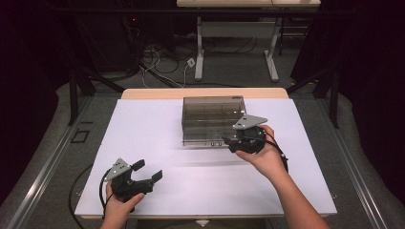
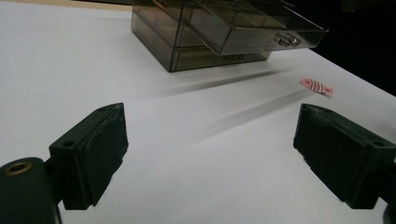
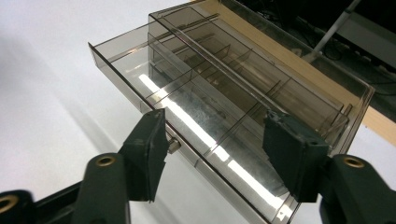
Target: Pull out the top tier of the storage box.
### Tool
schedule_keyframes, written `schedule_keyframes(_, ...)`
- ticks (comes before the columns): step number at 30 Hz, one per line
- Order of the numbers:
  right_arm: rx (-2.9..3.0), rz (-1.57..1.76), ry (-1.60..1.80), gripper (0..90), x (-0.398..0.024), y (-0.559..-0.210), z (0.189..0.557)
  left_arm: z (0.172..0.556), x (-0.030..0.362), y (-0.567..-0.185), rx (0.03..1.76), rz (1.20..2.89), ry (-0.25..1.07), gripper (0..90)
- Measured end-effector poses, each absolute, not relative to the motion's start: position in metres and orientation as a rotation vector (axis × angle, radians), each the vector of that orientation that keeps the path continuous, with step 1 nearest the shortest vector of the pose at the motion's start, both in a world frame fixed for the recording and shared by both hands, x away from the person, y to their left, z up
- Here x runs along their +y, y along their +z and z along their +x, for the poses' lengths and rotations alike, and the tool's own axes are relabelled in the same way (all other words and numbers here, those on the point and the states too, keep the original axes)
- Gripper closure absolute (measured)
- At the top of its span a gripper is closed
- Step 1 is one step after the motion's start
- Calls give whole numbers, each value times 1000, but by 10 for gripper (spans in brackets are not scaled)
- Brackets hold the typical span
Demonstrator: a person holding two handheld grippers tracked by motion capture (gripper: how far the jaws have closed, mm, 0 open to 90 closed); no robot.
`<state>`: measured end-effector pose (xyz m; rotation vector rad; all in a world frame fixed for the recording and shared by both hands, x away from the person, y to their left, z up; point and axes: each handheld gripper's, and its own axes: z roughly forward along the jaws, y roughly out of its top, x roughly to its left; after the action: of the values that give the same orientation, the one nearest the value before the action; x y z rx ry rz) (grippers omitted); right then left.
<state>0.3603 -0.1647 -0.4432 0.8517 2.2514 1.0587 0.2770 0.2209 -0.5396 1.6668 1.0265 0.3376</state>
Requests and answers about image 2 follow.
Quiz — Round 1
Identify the pink striped candy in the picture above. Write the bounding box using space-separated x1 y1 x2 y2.
300 77 334 96

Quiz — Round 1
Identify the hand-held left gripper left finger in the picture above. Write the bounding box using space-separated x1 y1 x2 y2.
49 103 129 211

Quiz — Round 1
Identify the smoky clear plastic drawer cabinet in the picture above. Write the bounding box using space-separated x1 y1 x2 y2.
131 0 272 74

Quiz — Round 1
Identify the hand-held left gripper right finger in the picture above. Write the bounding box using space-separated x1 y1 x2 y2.
292 104 396 210

